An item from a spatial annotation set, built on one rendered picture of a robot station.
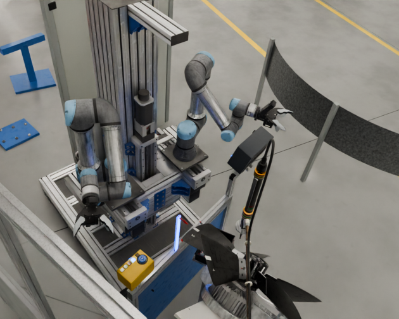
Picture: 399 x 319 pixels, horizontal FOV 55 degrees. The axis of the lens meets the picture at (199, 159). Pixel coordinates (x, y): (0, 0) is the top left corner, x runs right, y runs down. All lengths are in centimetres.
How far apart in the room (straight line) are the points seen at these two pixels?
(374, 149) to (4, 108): 372
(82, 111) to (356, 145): 237
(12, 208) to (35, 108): 364
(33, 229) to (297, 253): 274
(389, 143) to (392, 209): 93
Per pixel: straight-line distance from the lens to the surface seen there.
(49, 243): 91
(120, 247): 299
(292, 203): 372
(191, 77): 206
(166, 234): 306
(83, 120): 182
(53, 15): 277
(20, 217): 96
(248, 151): 226
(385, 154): 345
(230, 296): 179
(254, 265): 180
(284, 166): 401
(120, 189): 184
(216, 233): 195
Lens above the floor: 280
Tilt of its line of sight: 46 degrees down
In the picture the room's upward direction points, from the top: 7 degrees clockwise
